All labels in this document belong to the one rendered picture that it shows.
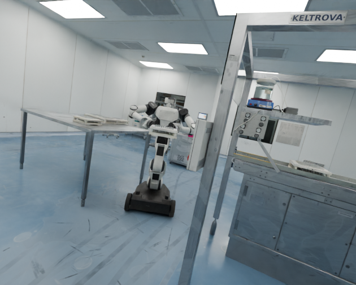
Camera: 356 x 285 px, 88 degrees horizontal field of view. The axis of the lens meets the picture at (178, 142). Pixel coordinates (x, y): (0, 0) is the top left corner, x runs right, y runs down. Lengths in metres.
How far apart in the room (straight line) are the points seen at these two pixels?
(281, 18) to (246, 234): 1.62
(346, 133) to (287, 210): 5.70
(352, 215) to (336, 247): 0.27
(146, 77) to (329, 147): 7.00
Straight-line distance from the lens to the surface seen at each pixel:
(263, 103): 1.69
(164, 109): 2.26
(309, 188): 1.76
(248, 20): 1.11
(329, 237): 1.97
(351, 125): 7.39
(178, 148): 4.46
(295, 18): 1.10
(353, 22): 1.12
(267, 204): 1.83
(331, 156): 7.30
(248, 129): 1.63
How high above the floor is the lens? 1.22
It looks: 8 degrees down
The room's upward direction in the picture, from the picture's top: 11 degrees clockwise
